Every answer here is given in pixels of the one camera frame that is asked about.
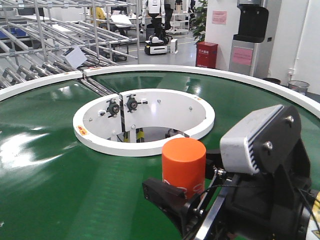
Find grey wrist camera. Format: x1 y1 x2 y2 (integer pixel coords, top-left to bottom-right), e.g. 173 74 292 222
220 104 301 175

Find white control box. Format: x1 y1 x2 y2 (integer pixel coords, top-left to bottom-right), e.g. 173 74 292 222
61 45 87 69

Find wire mesh waste bin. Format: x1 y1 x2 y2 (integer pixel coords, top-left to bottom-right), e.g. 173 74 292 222
288 80 310 96

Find steel conveyor rollers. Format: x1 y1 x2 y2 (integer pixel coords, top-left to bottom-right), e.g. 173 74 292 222
78 77 119 97

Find steel roller conveyor rack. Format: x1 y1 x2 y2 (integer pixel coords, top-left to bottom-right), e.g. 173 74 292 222
0 0 142 89

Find black water dispenser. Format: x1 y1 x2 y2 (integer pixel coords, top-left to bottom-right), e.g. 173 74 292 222
229 0 269 76

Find orange cylindrical capacitor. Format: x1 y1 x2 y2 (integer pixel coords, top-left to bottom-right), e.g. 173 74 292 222
161 138 207 199

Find white outer conveyor rim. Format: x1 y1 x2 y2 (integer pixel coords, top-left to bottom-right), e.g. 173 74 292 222
0 64 320 118

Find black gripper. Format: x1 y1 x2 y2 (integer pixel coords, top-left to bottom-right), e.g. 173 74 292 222
182 139 320 240

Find white inner conveyor ring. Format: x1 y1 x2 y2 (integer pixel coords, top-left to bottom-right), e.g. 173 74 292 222
72 88 216 158

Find green indoor plant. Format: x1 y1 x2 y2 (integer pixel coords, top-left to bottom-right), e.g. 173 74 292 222
191 0 208 43

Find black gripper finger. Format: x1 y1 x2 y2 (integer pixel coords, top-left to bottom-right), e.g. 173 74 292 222
142 177 198 225

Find white humanoid robot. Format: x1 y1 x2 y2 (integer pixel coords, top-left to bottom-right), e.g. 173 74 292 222
140 0 173 56

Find red fire extinguisher cabinet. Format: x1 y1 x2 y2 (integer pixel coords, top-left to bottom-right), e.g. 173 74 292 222
195 41 218 69

